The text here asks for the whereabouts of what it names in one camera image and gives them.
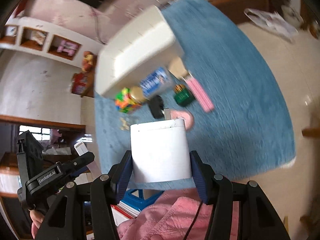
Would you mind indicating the pink correction tape dispenser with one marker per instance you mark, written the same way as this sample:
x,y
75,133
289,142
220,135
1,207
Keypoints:
x,y
184,115

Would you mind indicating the bowl of peaches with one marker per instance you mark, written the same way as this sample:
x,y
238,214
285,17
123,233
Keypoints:
x,y
88,61

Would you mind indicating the blue fluffy rug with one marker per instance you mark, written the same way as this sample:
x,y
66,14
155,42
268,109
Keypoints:
x,y
249,131

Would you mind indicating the green jar gold lid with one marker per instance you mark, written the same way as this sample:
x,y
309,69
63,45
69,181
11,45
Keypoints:
x,y
183,96

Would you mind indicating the person's left hand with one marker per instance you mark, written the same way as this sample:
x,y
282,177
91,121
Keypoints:
x,y
37,219

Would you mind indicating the gold round compact case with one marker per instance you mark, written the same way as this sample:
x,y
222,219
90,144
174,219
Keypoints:
x,y
136,94

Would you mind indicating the pink hair roller clip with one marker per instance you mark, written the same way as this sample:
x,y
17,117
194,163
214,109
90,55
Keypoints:
x,y
200,95

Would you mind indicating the pink dumbbells on shelf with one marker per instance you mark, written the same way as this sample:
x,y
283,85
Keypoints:
x,y
67,47

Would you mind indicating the red gift box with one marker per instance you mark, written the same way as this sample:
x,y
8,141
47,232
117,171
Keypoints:
x,y
79,83

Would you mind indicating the colourful rubik's cube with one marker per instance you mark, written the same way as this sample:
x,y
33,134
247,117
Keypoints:
x,y
124,103

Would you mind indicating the blue dental floss box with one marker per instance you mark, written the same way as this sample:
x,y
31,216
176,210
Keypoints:
x,y
156,82

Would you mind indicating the black charger plug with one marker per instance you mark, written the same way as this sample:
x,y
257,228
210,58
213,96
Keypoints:
x,y
156,107

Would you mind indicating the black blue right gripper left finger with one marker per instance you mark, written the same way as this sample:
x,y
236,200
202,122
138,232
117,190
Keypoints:
x,y
66,218

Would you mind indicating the white plastic bag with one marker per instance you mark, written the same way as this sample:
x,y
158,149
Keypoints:
x,y
271,22

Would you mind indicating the blue plastic stool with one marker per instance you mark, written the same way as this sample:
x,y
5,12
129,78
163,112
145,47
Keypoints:
x,y
136,199

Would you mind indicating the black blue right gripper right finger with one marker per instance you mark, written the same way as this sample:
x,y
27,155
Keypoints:
x,y
257,217

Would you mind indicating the beige cardboard small box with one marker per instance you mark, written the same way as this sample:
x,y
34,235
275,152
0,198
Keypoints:
x,y
177,69

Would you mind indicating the white power adapter block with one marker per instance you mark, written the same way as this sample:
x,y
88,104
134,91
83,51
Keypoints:
x,y
160,150

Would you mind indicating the white plastic storage bin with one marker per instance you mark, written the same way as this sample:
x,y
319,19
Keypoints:
x,y
143,45

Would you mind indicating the pink fluffy blanket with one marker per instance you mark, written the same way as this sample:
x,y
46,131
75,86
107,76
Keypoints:
x,y
176,214

